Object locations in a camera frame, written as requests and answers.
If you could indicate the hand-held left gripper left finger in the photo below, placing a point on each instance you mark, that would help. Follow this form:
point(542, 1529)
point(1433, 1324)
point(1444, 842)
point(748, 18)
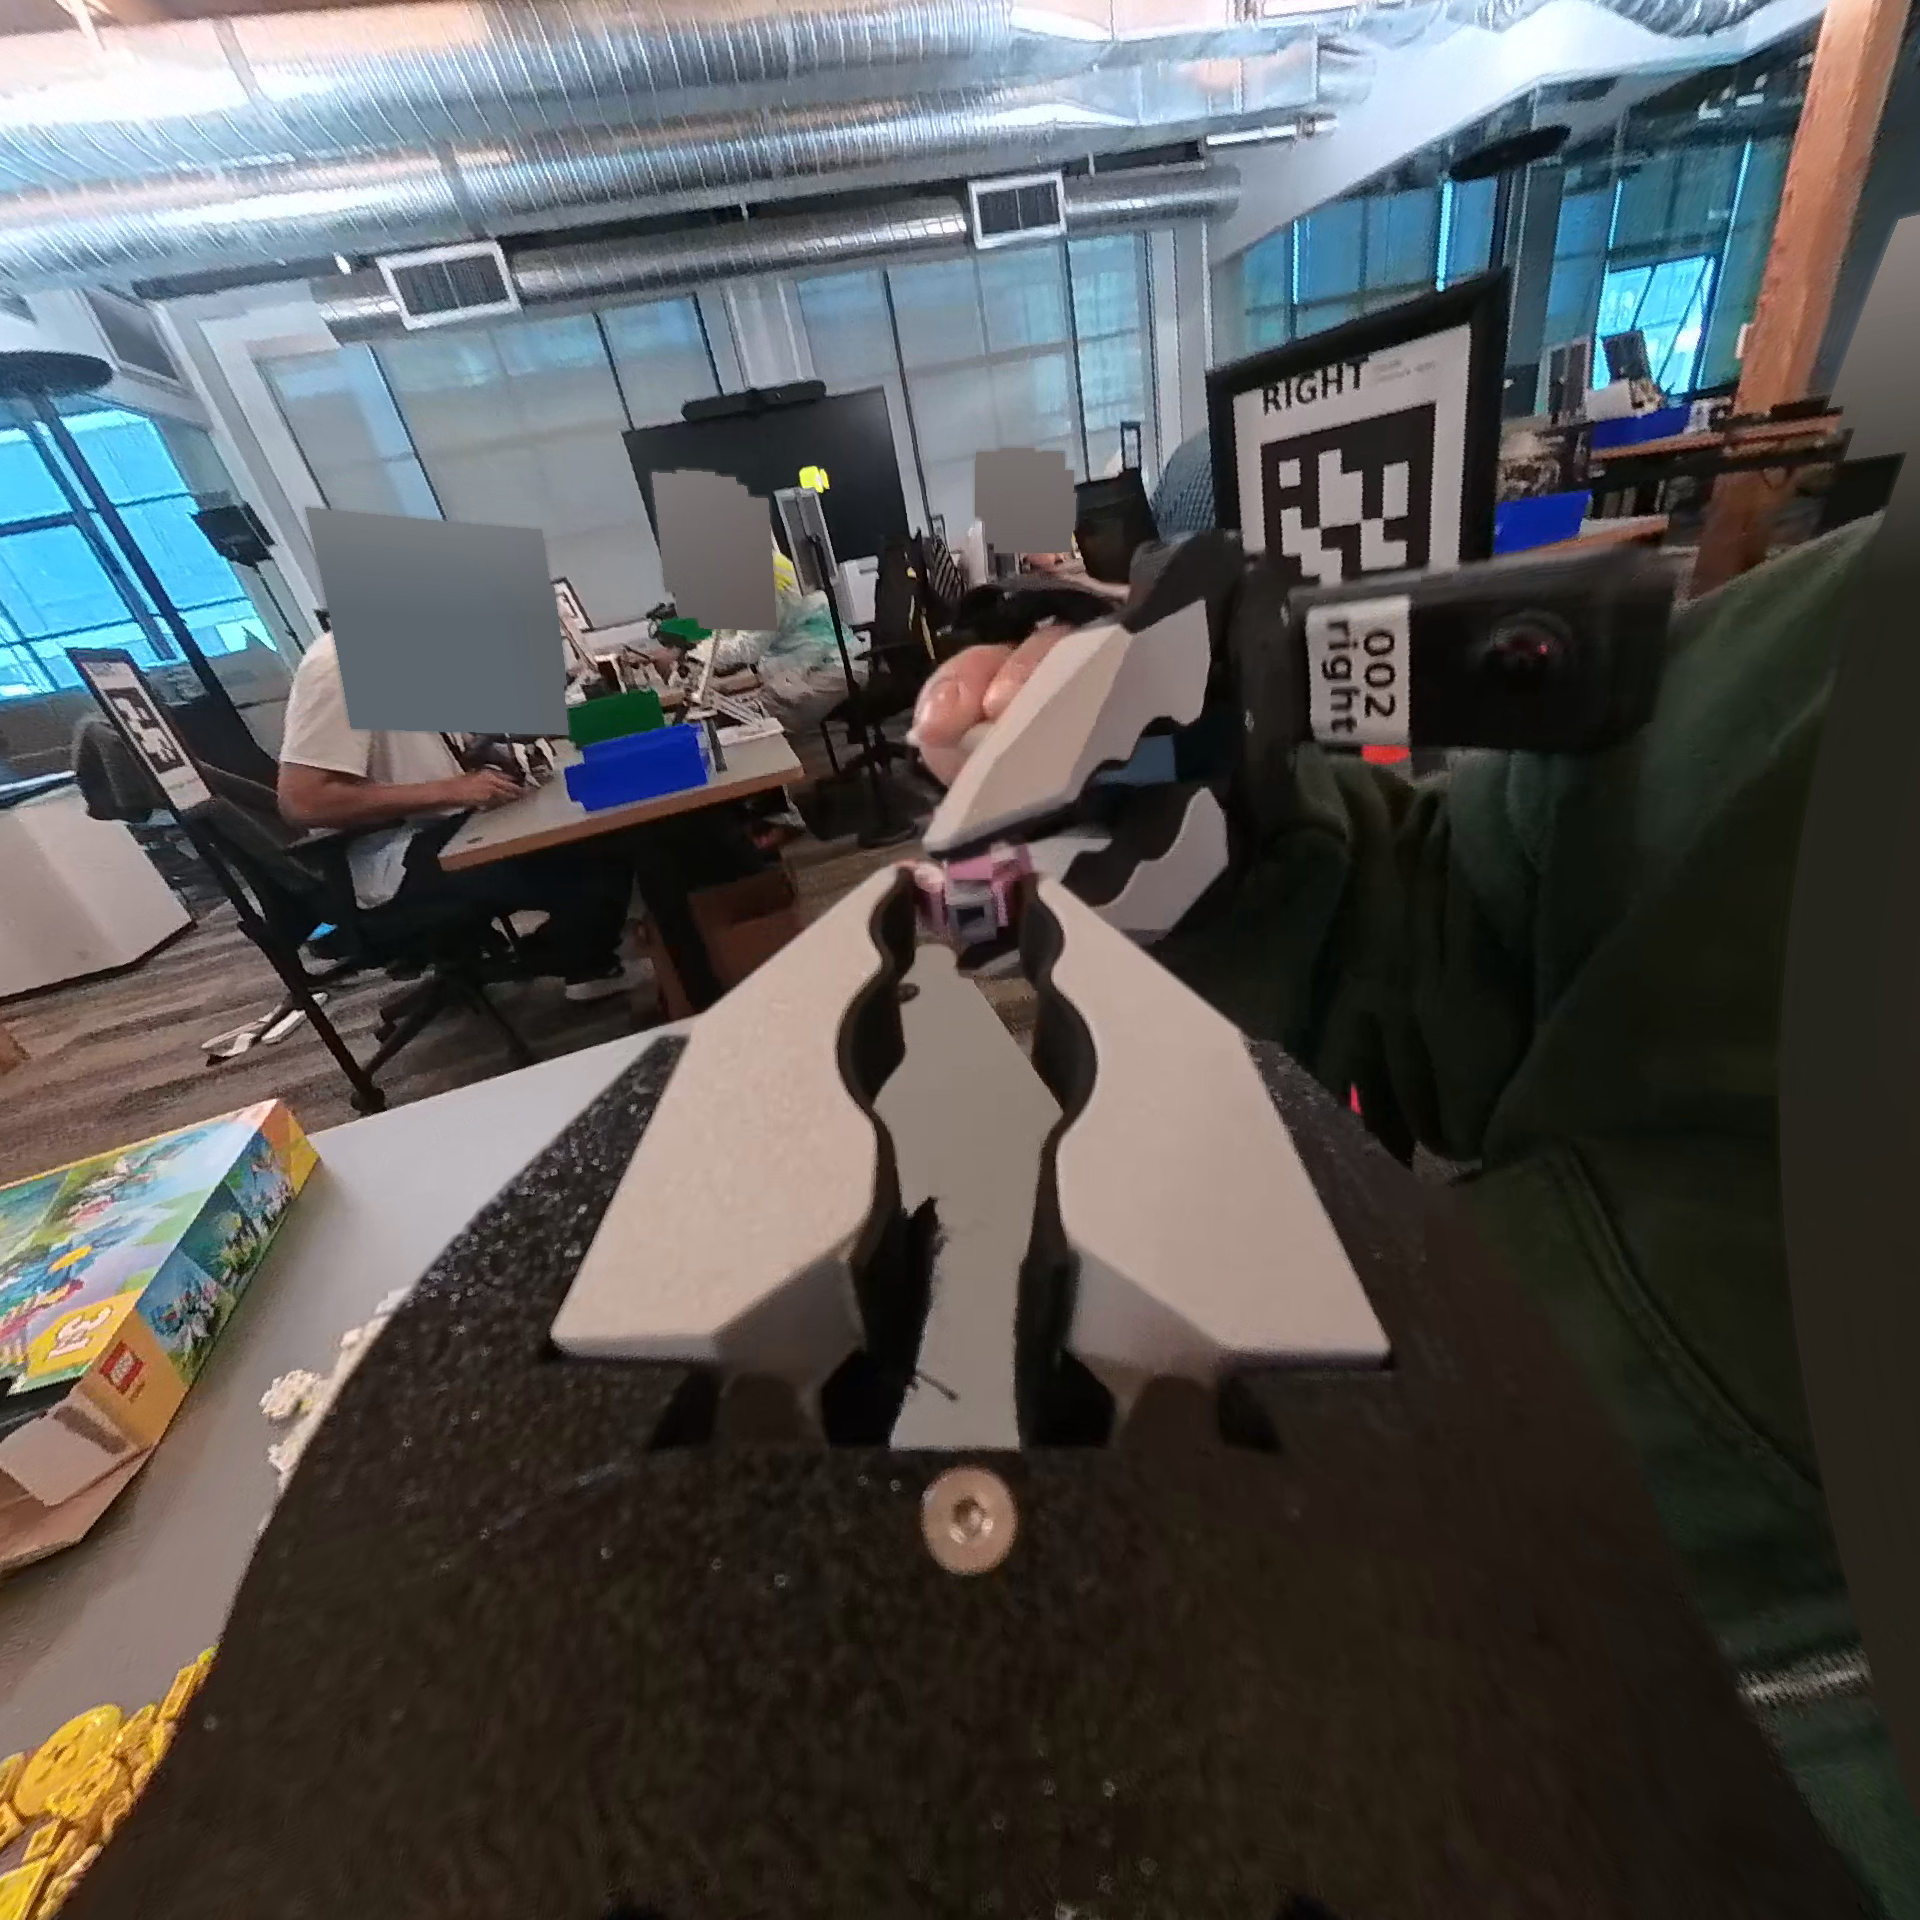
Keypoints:
point(706, 1185)

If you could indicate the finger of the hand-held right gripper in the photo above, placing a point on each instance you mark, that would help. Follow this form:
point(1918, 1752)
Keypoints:
point(1021, 750)
point(1195, 884)

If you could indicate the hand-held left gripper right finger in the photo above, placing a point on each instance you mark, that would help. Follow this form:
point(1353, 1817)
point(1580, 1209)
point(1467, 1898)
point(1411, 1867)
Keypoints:
point(1202, 1185)

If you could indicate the small pink lego assembly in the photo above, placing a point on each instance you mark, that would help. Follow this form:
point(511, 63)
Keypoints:
point(972, 897)

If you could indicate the person's right forearm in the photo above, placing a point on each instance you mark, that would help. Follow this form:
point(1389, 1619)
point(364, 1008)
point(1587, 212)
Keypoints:
point(1577, 900)

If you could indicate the pile of white lego pieces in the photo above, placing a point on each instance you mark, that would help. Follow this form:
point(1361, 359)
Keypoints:
point(301, 1394)

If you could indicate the colourful lego set box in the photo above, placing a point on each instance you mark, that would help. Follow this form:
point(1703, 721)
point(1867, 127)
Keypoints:
point(135, 1260)

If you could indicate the pile of yellow lego pieces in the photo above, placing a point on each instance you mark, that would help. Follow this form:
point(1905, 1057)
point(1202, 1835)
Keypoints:
point(77, 1786)

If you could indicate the person's right hand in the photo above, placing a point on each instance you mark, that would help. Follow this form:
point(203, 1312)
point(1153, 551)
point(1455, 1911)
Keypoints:
point(962, 698)

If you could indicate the blue plastic bin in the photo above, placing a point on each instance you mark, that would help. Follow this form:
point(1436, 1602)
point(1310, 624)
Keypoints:
point(1541, 523)
point(639, 774)

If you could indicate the black office chair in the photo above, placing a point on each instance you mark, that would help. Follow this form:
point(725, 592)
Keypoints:
point(254, 870)
point(893, 675)

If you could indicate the grey office desk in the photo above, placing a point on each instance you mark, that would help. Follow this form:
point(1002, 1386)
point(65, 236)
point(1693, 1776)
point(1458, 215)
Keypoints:
point(751, 756)

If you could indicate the cardboard box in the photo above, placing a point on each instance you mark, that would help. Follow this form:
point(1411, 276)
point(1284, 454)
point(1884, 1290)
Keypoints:
point(743, 914)

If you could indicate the large black screen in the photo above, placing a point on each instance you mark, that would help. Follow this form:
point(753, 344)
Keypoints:
point(841, 450)

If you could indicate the green plastic bin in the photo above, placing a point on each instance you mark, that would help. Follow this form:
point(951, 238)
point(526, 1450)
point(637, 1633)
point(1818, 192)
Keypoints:
point(617, 716)

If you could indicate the person's green hoodie torso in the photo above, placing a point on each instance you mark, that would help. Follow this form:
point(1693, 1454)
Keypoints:
point(1652, 1425)

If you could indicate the white vent grille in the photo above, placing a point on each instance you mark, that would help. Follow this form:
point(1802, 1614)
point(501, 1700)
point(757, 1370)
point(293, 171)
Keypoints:
point(446, 284)
point(1018, 210)

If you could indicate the printed tag board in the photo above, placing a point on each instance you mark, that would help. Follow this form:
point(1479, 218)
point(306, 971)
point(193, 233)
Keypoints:
point(143, 735)

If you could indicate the black speaker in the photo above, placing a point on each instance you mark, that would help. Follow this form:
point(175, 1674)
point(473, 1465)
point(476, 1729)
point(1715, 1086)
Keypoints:
point(234, 528)

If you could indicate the wooden post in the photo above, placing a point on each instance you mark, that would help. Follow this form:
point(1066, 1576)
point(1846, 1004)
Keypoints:
point(1801, 300)

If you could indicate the white pedestal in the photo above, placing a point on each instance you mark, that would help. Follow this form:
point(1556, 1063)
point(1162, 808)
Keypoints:
point(77, 900)

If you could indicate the silver ventilation duct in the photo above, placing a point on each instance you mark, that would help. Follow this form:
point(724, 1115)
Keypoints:
point(601, 89)

